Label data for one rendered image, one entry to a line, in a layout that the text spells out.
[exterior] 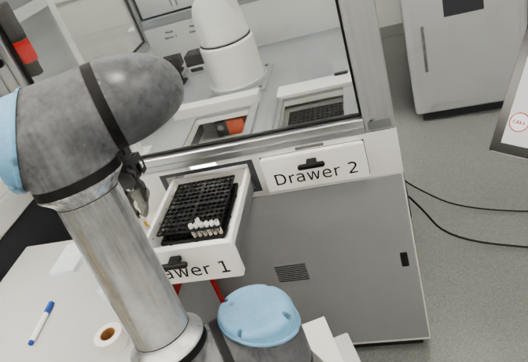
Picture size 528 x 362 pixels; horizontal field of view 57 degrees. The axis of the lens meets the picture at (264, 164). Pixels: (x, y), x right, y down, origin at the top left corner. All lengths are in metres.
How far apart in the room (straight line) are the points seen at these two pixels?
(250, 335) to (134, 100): 0.37
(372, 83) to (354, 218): 0.44
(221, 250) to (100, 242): 0.52
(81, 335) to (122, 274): 0.72
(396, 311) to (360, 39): 0.97
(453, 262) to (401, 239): 0.71
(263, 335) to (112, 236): 0.26
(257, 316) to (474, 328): 1.36
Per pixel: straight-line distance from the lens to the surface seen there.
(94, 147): 0.62
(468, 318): 2.05
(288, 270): 1.65
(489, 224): 2.40
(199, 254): 1.17
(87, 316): 1.43
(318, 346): 0.99
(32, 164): 0.62
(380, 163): 1.37
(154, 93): 0.62
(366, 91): 1.27
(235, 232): 1.22
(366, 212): 1.47
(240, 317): 0.76
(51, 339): 1.44
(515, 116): 1.15
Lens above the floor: 1.61
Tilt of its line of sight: 31 degrees down
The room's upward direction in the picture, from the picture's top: 19 degrees counter-clockwise
